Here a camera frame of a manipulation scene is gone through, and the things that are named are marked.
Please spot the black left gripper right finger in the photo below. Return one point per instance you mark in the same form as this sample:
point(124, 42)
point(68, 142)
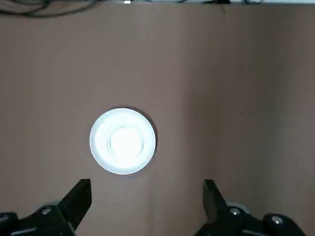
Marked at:
point(229, 221)

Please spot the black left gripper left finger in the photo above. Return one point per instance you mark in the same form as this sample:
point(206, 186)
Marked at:
point(54, 218)

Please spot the clear petri dish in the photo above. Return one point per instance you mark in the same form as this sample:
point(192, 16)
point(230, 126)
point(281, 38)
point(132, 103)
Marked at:
point(125, 145)

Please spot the white round plate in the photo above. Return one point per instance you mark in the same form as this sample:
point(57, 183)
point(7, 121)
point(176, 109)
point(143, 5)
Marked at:
point(101, 157)

